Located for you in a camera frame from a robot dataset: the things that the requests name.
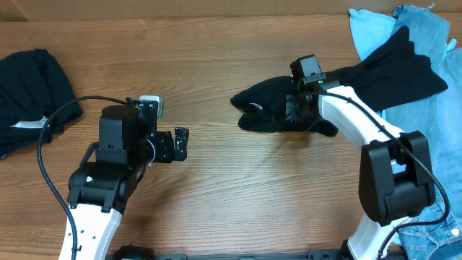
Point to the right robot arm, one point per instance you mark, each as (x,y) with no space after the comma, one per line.
(394,184)

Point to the light blue t-shirt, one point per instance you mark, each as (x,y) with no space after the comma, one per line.
(369,30)

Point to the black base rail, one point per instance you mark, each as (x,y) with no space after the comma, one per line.
(137,252)

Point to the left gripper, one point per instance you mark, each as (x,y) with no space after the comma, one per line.
(167,154)

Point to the blue denim jeans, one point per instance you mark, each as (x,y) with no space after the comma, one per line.
(439,119)

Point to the folded black garment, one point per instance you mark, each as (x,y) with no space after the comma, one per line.
(33,87)

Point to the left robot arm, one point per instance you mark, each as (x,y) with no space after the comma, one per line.
(99,191)

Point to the black t-shirt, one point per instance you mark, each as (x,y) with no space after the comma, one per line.
(348,97)

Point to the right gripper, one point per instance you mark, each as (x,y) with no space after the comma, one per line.
(289,107)

